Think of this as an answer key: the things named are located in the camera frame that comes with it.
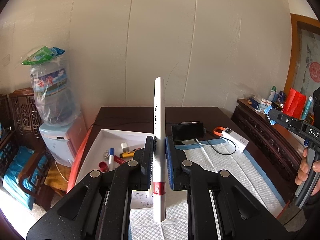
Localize black phone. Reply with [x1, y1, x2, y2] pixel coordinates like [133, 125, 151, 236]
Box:
[171, 122, 205, 145]

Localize person right hand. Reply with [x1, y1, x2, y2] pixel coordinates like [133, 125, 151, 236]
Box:
[295, 148, 319, 185]

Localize water dispenser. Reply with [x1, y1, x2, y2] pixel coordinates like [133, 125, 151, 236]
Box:
[39, 113, 87, 167]

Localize framed picture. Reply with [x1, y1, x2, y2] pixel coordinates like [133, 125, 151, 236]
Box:
[284, 14, 319, 96]

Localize white charger plug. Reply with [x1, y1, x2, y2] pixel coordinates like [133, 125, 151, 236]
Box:
[120, 142, 130, 153]

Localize white quilted table mat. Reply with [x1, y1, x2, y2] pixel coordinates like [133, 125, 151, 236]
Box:
[129, 139, 285, 239]

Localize dark wooden sideboard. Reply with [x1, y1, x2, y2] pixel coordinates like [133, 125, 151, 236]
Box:
[231, 99, 304, 196]

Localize white cardboard box tray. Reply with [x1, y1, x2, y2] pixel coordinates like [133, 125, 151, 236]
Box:
[75, 128, 156, 209]

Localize white marker blue cap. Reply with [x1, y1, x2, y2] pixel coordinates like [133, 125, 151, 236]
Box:
[108, 148, 114, 171]

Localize red paper bag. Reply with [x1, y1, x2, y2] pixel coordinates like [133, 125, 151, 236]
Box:
[283, 88, 306, 119]

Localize black cable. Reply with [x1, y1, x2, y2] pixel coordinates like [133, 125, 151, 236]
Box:
[196, 135, 238, 156]

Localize white marker red band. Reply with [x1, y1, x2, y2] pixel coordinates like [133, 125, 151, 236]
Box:
[152, 77, 166, 223]

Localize cartoon sticker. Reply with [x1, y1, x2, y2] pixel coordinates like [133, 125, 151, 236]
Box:
[103, 150, 110, 161]

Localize white power bank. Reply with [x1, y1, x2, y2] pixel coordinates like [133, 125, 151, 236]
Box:
[221, 127, 249, 152]

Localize red rectangular lighter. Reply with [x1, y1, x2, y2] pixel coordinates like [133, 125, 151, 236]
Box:
[114, 155, 126, 165]

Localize wooden chair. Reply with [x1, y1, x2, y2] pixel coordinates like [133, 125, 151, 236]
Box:
[1, 88, 54, 211]

